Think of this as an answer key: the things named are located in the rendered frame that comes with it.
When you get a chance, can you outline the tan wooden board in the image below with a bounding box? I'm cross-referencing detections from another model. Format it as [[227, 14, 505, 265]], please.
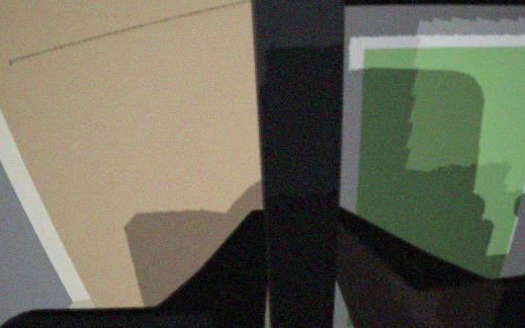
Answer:
[[0, 0, 263, 308]]

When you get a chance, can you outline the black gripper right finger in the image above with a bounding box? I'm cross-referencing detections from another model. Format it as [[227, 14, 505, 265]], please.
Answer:
[[335, 207, 525, 328]]

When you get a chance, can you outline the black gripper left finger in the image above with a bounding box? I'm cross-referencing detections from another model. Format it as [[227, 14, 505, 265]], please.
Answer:
[[0, 209, 268, 328]]

